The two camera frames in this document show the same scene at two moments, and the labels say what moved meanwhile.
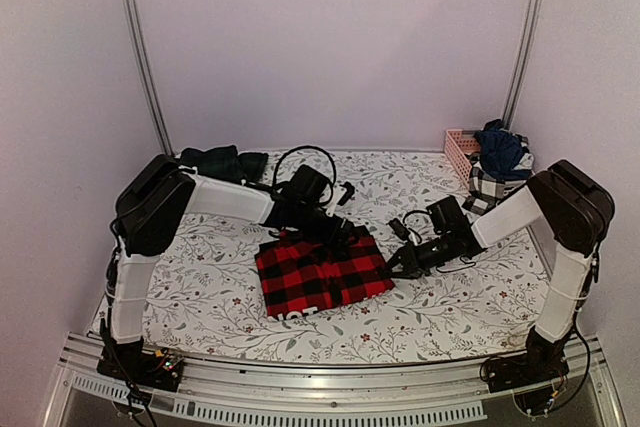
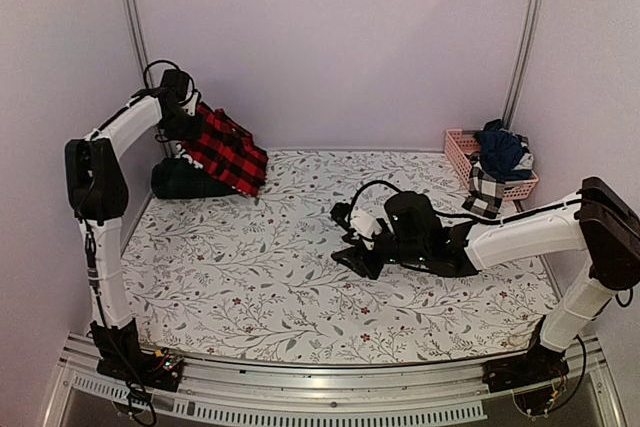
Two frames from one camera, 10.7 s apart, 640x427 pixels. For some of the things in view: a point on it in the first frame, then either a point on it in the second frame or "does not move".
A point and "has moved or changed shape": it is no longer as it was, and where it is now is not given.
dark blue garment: [500, 152] does not move
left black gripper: [339, 242] to [196, 131]
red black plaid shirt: [300, 277] to [228, 152]
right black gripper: [412, 267] to [360, 262]
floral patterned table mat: [205, 295] does not move
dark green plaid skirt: [224, 163] has moved or changed shape
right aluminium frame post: [528, 35] does not move
